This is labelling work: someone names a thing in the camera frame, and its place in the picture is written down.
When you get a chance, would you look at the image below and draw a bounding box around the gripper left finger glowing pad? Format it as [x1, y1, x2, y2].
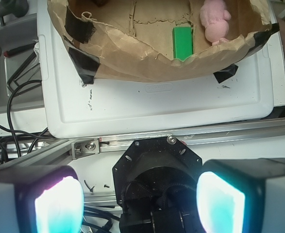
[0, 165, 84, 233]

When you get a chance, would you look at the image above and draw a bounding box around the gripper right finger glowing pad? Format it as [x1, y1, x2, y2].
[196, 158, 285, 233]

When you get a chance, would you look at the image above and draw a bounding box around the white plastic tray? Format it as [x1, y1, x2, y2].
[37, 0, 285, 138]

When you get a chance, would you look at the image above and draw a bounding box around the green block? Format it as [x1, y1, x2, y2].
[172, 27, 193, 61]

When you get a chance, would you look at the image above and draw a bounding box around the brown paper bag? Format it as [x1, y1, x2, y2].
[47, 0, 279, 84]

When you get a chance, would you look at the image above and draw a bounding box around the pink plush toy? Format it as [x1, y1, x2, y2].
[200, 0, 231, 46]

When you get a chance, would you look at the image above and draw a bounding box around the aluminium rail frame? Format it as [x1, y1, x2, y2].
[3, 117, 285, 171]

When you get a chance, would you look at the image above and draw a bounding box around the black cable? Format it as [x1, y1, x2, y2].
[0, 50, 50, 168]

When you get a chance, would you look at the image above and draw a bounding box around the metal corner bracket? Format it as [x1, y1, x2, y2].
[71, 138, 100, 160]

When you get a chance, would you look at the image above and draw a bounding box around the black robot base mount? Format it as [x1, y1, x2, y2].
[112, 136, 204, 233]

